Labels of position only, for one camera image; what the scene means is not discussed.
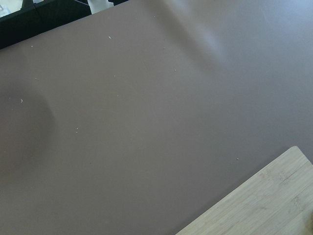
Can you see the bamboo cutting board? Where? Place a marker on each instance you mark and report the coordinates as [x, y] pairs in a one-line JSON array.
[[277, 200]]

